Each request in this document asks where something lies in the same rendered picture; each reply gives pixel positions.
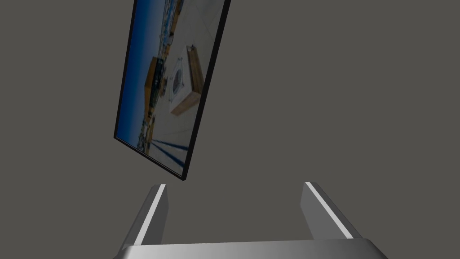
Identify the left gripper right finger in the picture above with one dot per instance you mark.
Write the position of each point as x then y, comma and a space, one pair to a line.
325, 216

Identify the black-framed picture of blue sky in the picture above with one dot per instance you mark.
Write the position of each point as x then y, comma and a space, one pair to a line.
169, 82

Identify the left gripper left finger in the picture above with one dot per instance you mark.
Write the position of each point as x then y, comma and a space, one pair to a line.
151, 219

